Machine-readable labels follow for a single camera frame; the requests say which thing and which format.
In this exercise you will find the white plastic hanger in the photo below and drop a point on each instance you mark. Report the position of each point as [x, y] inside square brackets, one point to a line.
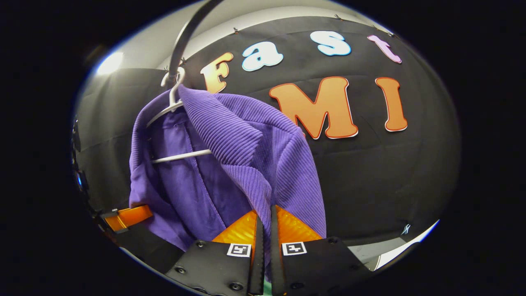
[181, 156]

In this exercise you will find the black backdrop cloth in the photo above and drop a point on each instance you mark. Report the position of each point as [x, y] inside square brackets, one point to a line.
[370, 176]

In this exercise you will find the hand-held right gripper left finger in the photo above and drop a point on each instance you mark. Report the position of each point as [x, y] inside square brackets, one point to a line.
[230, 271]

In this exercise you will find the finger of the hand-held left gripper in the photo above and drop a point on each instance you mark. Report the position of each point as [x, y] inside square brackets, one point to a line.
[131, 217]

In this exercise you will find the ceiling light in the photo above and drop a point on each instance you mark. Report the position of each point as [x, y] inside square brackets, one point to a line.
[110, 63]

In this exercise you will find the black clothes rack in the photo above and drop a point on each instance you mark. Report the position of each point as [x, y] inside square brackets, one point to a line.
[185, 37]

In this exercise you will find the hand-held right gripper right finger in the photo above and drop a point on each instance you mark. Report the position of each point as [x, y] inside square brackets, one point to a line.
[312, 267]

